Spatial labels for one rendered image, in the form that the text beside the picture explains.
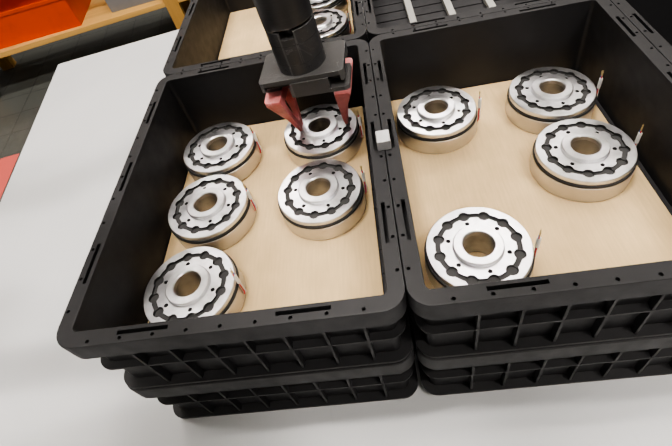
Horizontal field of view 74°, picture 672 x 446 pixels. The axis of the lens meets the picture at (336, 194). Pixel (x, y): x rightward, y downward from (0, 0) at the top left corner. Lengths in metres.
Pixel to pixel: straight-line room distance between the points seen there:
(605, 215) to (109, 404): 0.63
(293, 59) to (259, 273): 0.24
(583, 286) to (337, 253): 0.25
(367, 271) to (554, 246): 0.19
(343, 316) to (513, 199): 0.27
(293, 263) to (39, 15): 2.71
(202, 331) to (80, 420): 0.35
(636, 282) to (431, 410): 0.28
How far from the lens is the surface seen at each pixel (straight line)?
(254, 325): 0.37
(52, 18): 3.08
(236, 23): 1.01
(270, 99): 0.56
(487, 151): 0.59
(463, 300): 0.35
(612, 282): 0.38
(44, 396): 0.76
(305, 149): 0.58
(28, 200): 1.07
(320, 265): 0.50
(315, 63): 0.53
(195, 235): 0.54
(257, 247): 0.54
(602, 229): 0.53
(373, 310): 0.35
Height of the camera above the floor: 1.24
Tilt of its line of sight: 48 degrees down
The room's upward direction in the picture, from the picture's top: 16 degrees counter-clockwise
